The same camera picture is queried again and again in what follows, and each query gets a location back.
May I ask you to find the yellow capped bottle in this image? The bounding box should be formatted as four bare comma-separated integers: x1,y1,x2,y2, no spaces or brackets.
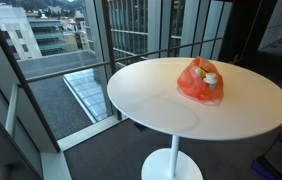
200,67,208,74

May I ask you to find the orange plastic bag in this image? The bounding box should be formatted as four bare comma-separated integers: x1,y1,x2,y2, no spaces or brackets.
177,56,223,101

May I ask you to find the clear bottle white cap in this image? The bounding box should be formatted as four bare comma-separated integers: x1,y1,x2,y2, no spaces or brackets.
195,67,202,77

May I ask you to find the white capped bottle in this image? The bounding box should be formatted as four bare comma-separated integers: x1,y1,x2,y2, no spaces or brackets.
203,73,217,90

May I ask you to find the dark window handrail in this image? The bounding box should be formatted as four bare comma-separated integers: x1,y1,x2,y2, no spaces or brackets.
22,37,223,83

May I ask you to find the white round pedestal table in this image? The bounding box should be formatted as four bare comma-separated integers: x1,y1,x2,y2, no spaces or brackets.
107,57,282,180

